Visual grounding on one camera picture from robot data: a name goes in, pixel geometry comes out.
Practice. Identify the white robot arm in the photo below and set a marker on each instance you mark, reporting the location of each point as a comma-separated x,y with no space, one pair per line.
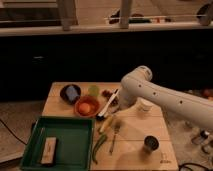
137,83

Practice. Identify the green plastic tray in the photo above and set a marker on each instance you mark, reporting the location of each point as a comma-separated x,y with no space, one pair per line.
74,140

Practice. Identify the green cup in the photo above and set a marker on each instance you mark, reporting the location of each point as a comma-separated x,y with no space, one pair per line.
93,90

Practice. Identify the dark dried food pile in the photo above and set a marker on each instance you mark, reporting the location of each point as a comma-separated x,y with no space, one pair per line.
107,94

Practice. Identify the orange bowl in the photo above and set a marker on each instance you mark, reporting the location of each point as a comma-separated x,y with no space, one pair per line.
93,102

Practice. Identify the orange egg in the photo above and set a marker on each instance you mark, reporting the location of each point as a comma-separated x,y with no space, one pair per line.
84,108

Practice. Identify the blue sponge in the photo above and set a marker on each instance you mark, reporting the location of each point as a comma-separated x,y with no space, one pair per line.
72,93

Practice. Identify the dark bowl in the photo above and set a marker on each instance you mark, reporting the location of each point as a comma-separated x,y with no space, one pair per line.
64,96

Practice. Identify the white paper cup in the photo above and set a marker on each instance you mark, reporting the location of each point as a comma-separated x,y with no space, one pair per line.
144,105

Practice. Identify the green chili pepper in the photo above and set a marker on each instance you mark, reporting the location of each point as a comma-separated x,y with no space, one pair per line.
103,138

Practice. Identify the metal cup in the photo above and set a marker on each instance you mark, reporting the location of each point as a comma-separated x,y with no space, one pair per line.
151,144

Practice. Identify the spice bottle rack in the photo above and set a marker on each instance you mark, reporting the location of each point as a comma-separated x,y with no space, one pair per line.
203,135

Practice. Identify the white handled brush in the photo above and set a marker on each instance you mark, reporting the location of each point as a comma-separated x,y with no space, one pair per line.
100,115

